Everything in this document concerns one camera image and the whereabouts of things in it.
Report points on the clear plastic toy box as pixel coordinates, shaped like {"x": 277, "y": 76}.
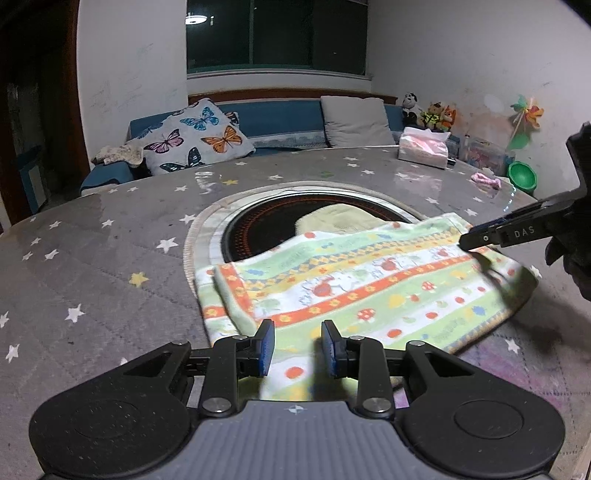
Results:
{"x": 486, "y": 155}

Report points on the panda plush toy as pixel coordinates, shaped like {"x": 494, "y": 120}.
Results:
{"x": 411, "y": 110}

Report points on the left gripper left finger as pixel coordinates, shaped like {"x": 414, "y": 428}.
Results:
{"x": 229, "y": 360}

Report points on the pink tissue box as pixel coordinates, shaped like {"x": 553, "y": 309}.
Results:
{"x": 424, "y": 147}

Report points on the colourful paper pinwheel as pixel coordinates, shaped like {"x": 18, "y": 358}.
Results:
{"x": 526, "y": 120}

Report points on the colourful patterned child jacket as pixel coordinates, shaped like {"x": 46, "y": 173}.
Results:
{"x": 395, "y": 283}

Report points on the green plastic bowl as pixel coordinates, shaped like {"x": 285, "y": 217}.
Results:
{"x": 523, "y": 177}

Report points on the grey cushion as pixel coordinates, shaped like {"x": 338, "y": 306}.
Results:
{"x": 355, "y": 122}

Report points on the cream cloth on sofa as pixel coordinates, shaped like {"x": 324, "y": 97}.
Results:
{"x": 127, "y": 153}

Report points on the dark doorway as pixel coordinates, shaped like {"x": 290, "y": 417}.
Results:
{"x": 40, "y": 114}

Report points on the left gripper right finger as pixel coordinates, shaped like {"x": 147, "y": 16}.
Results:
{"x": 363, "y": 359}

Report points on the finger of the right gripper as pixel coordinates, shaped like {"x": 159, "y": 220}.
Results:
{"x": 551, "y": 217}

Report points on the orange fox plush toy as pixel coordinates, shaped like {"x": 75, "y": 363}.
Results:
{"x": 448, "y": 118}

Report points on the dark window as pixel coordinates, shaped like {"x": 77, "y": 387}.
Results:
{"x": 275, "y": 34}

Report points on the pink hair scrunchie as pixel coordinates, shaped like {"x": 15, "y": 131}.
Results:
{"x": 482, "y": 179}

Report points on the yellow green plush toy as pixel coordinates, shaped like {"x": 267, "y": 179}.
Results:
{"x": 432, "y": 118}

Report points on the round induction cooktop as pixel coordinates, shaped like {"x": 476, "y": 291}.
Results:
{"x": 245, "y": 224}

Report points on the blue sofa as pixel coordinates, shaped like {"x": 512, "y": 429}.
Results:
{"x": 272, "y": 125}

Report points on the butterfly print pillow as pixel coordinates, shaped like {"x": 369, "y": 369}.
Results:
{"x": 200, "y": 134}

